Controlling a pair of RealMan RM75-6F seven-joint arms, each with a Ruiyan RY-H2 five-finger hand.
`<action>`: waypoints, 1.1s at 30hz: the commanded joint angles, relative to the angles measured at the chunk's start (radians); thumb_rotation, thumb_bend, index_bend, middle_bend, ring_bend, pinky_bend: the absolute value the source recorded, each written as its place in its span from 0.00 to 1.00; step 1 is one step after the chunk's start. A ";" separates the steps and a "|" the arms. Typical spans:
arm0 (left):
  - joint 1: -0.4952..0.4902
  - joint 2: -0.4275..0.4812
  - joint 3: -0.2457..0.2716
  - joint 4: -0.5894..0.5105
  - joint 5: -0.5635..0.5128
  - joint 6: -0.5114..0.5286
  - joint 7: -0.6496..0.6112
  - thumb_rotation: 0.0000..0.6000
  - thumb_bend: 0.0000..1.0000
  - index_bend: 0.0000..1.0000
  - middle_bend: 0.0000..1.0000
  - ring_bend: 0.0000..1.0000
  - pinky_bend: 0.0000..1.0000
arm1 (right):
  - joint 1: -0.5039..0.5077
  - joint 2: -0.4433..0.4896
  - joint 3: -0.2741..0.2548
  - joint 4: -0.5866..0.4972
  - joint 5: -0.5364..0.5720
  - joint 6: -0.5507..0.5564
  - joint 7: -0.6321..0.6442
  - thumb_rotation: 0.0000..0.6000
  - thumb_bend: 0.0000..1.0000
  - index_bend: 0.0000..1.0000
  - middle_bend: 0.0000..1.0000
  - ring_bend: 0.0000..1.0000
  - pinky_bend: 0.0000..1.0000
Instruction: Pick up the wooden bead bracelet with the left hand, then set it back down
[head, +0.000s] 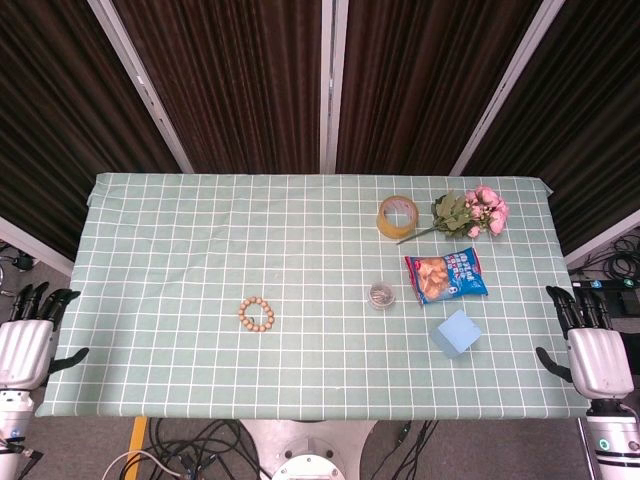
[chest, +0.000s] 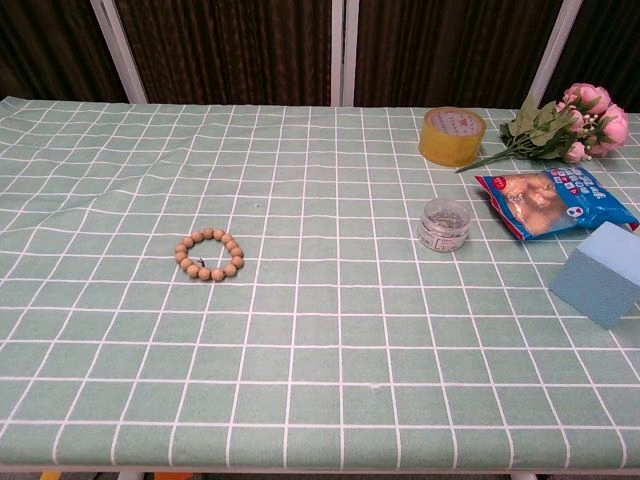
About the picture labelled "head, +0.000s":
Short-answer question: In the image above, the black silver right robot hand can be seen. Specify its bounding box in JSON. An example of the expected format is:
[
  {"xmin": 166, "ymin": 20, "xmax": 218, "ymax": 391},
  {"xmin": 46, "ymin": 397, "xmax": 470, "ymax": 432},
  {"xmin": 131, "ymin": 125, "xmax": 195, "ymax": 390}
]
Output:
[{"xmin": 535, "ymin": 285, "xmax": 635, "ymax": 400}]

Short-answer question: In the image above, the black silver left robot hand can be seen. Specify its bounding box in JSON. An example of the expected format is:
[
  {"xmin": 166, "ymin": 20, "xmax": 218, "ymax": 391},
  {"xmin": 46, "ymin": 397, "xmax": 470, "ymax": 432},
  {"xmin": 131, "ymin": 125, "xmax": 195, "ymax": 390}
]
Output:
[{"xmin": 0, "ymin": 282, "xmax": 90, "ymax": 392}]

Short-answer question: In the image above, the wooden bead bracelet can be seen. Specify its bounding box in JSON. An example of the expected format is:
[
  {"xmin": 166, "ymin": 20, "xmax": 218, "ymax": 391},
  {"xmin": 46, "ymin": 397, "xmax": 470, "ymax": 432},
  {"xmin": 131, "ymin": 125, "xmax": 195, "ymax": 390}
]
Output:
[{"xmin": 237, "ymin": 296, "xmax": 276, "ymax": 333}]

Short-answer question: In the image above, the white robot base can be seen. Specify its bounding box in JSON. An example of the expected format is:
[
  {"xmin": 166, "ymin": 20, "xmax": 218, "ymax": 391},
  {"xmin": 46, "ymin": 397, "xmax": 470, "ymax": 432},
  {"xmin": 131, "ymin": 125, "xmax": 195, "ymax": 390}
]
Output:
[{"xmin": 239, "ymin": 418, "xmax": 376, "ymax": 480}]

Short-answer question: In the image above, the black power strip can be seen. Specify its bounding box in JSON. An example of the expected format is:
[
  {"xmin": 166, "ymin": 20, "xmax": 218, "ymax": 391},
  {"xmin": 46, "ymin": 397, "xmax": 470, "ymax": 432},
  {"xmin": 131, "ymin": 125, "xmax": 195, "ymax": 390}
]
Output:
[{"xmin": 571, "ymin": 277, "xmax": 640, "ymax": 292}]

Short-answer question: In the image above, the blue foam block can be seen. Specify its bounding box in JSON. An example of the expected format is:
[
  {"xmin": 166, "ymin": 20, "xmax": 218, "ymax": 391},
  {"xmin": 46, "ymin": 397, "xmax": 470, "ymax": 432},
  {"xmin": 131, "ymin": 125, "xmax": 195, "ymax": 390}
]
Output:
[{"xmin": 432, "ymin": 308, "xmax": 482, "ymax": 360}]

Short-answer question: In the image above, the blue snack bag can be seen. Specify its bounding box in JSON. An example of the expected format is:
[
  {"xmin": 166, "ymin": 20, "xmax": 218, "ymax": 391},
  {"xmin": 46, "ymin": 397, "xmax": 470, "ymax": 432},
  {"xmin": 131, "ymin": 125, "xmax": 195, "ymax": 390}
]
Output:
[{"xmin": 403, "ymin": 247, "xmax": 489, "ymax": 306}]

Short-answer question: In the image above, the pink artificial flower bouquet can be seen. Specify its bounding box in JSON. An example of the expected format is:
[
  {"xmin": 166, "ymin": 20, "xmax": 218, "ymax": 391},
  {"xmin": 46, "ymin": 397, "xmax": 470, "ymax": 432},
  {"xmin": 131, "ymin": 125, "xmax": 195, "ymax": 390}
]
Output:
[{"xmin": 397, "ymin": 185, "xmax": 510, "ymax": 246}]

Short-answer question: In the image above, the green white checked tablecloth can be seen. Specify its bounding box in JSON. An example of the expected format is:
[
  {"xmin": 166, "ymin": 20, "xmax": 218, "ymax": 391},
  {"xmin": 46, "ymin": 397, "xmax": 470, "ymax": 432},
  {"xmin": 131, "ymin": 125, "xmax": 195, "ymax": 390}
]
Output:
[{"xmin": 35, "ymin": 172, "xmax": 591, "ymax": 421}]

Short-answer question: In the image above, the brown ribbed partition panel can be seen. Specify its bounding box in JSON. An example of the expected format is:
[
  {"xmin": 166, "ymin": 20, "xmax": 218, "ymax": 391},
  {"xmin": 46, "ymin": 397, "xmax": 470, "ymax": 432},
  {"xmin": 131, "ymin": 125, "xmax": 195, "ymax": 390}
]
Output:
[
  {"xmin": 320, "ymin": 0, "xmax": 564, "ymax": 175},
  {"xmin": 449, "ymin": 0, "xmax": 640, "ymax": 266},
  {"xmin": 88, "ymin": 0, "xmax": 335, "ymax": 175},
  {"xmin": 0, "ymin": 0, "xmax": 194, "ymax": 276}
]

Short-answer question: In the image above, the clear round plastic jar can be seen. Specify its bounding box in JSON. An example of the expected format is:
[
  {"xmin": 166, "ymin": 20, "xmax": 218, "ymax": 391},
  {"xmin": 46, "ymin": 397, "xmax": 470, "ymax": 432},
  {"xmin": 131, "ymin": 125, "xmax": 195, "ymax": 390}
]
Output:
[{"xmin": 368, "ymin": 282, "xmax": 397, "ymax": 310}]

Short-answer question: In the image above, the yellow packing tape roll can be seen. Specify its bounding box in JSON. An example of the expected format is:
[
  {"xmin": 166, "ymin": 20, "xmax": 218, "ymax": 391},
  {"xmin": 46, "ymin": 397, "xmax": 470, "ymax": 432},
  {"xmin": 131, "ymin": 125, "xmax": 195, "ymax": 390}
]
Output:
[{"xmin": 376, "ymin": 195, "xmax": 419, "ymax": 238}]

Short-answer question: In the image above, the white cable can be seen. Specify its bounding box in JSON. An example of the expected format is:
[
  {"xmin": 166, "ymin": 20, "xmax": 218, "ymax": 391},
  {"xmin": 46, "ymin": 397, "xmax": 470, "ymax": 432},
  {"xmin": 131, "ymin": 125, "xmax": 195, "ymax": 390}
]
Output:
[{"xmin": 102, "ymin": 449, "xmax": 187, "ymax": 480}]

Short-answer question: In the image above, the black cable bundle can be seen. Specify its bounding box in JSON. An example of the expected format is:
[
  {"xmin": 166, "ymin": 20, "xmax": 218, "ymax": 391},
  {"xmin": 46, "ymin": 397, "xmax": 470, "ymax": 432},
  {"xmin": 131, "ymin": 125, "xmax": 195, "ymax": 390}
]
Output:
[{"xmin": 148, "ymin": 417, "xmax": 264, "ymax": 480}]

